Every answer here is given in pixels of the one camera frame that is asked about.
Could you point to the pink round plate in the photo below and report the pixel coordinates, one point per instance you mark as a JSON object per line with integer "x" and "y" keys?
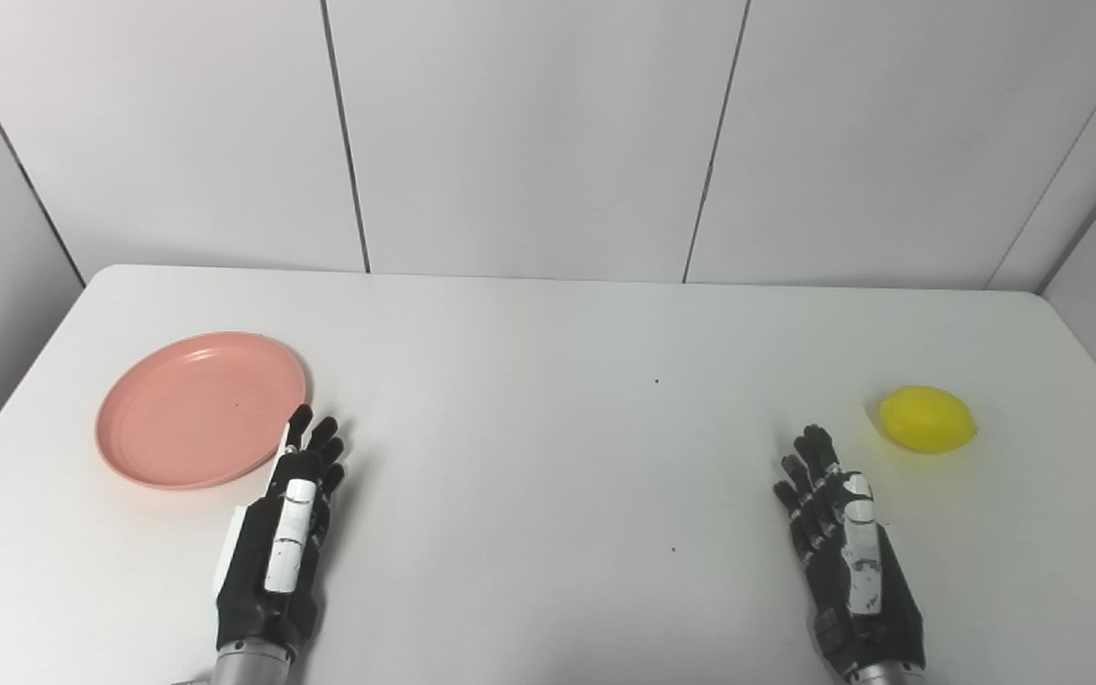
{"x": 196, "y": 414}

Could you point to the yellow lemon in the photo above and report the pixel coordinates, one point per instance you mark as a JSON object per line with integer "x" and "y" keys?
{"x": 927, "y": 419}

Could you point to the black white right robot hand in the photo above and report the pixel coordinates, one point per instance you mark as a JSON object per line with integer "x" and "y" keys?
{"x": 833, "y": 571}

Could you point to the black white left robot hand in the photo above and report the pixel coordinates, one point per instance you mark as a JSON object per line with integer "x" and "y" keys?
{"x": 258, "y": 571}

